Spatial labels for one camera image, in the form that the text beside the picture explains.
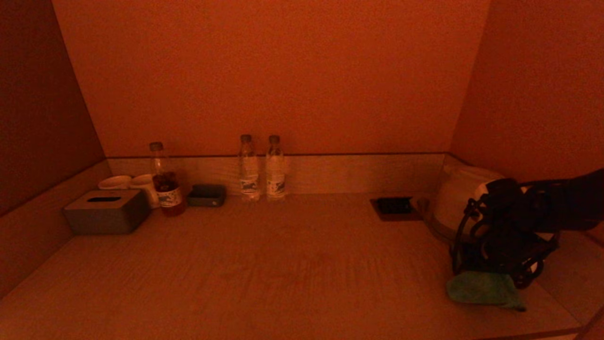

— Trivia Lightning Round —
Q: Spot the green microfibre cloth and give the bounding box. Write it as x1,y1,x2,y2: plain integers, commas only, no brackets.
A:
446,272,527,312

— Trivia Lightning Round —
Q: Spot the grey tissue box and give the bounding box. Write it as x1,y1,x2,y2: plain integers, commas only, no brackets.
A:
64,190,151,236

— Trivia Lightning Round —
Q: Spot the half-full red tea bottle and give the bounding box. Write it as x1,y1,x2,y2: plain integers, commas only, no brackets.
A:
149,142,187,217

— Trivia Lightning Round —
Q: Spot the clear water bottle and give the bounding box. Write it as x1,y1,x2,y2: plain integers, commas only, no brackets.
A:
238,135,261,203
265,135,286,202

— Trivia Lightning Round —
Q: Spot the small dark rectangular tray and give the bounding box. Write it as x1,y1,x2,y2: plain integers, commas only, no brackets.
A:
187,184,227,207

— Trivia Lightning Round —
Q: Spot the black recessed power socket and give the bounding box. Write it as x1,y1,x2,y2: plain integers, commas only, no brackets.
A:
369,197,420,222

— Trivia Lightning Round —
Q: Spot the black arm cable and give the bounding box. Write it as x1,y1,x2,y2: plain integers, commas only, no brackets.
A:
451,179,562,286

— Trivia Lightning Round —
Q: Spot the white electric kettle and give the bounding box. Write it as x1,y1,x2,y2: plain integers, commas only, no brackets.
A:
433,164,506,233

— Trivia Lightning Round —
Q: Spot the white ceramic cup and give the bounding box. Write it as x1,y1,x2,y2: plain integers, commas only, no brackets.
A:
98,175,133,191
130,174,161,210

